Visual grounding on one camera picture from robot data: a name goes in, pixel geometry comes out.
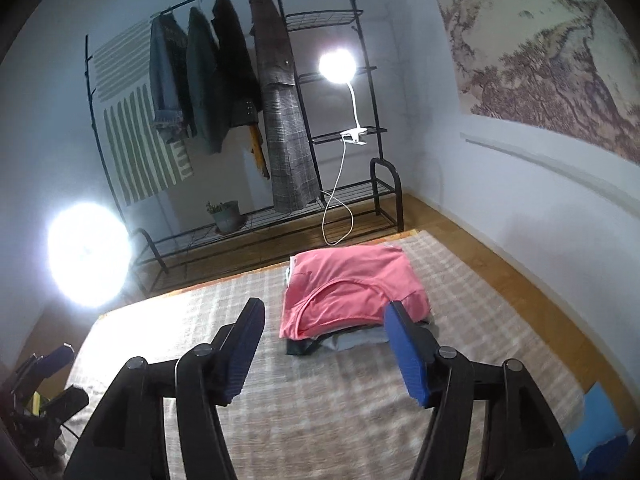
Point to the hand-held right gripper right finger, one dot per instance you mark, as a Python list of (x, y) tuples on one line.
[(407, 360)]

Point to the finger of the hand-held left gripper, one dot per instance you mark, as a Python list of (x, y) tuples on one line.
[(67, 402), (55, 358)]

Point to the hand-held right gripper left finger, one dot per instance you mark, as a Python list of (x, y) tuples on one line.
[(245, 350)]

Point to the pink pants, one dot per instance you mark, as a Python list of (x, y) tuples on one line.
[(345, 285)]

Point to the black metal clothes rack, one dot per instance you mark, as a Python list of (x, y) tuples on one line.
[(350, 197)]

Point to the grey folded garment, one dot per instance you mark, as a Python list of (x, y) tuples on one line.
[(426, 326)]

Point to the dark green folded garment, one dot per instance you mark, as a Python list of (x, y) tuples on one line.
[(300, 347)]

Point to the white folded garment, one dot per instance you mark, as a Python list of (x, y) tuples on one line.
[(350, 344)]

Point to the grey plaid blanket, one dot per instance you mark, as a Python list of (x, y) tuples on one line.
[(320, 410)]

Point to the potted plant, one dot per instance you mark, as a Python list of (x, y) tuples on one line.
[(227, 217)]

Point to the yellow hanging cloth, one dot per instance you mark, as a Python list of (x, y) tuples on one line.
[(257, 150)]

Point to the blue cloth at edge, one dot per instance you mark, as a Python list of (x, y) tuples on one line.
[(600, 440)]

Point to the plaid long coat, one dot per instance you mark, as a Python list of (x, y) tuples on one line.
[(285, 125)]

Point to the dark green jacket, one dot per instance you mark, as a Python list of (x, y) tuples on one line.
[(205, 85)]

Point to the black coat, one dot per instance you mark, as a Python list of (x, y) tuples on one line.
[(235, 60)]

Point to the blue denim jacket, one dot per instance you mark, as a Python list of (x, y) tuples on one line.
[(167, 70)]

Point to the white clip lamp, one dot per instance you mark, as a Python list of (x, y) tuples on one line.
[(337, 67)]

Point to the green striped wall hanging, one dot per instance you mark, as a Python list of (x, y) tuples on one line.
[(130, 150)]

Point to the landscape wall mural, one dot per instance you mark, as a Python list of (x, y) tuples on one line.
[(540, 60)]

